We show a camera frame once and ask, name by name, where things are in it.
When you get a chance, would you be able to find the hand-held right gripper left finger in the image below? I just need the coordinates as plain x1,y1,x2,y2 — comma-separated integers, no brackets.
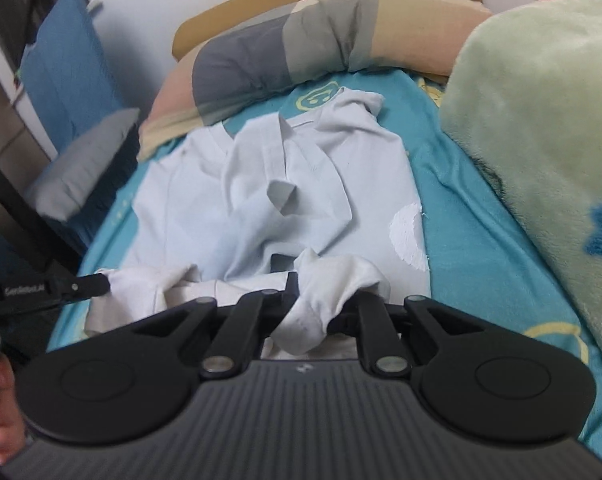
131,272,302,380

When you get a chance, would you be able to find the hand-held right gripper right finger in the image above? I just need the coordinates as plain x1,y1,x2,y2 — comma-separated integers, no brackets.
327,289,486,380

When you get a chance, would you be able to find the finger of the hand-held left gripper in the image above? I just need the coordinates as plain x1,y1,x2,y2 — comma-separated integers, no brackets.
46,271,113,307

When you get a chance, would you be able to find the white t-shirt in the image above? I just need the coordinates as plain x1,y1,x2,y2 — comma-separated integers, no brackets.
83,86,432,361

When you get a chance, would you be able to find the person's left hand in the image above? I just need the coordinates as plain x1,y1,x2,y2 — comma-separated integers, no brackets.
0,356,29,466

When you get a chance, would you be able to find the grey cushion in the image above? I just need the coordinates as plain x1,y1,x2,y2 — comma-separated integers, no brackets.
28,107,142,222

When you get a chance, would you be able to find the teal printed bed sheet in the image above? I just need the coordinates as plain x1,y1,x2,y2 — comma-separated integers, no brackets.
46,67,602,466

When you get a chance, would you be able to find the blue covered chair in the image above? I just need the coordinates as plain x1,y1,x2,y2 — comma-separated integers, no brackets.
18,0,142,251

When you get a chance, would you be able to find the checked pillow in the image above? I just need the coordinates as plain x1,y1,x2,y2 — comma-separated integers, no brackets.
138,0,492,162

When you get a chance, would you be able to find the green fleece blanket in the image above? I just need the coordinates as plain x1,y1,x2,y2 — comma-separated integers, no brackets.
439,0,602,357

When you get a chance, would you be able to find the tan padded headboard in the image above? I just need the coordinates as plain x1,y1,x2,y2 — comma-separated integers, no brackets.
172,0,483,59

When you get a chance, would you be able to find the black metal frame leg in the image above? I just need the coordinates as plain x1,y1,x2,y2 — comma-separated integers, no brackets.
0,135,82,282

